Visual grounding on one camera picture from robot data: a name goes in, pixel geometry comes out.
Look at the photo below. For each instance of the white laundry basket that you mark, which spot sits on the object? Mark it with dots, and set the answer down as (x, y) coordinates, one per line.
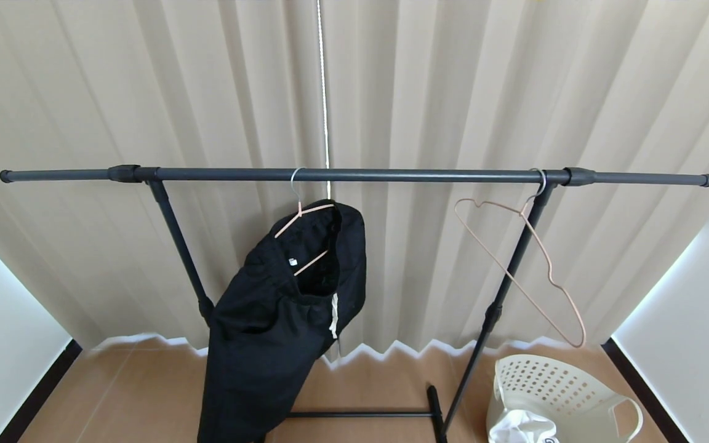
(594, 412)

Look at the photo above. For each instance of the beige curtain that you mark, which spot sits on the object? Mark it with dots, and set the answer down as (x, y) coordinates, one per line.
(453, 92)

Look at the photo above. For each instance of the pink clothes hanger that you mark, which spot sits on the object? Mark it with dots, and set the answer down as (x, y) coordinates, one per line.
(484, 250)
(298, 208)

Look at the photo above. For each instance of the white printed garment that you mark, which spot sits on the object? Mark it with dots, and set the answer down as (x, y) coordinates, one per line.
(520, 427)

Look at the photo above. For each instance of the black clothes rack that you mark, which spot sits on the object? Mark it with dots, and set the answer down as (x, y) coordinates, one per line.
(422, 175)

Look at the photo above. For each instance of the black shorts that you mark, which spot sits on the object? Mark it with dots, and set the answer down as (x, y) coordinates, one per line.
(268, 344)

